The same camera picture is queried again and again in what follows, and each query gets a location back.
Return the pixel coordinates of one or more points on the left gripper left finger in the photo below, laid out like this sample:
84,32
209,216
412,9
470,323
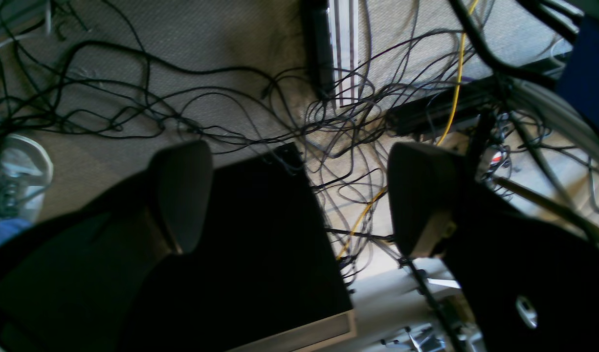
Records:
69,284

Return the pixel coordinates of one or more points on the black flat panel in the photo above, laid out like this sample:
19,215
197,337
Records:
263,277

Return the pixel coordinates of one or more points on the white sneaker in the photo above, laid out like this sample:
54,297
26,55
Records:
26,172

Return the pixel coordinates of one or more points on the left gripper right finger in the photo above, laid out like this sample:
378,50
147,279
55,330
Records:
532,286

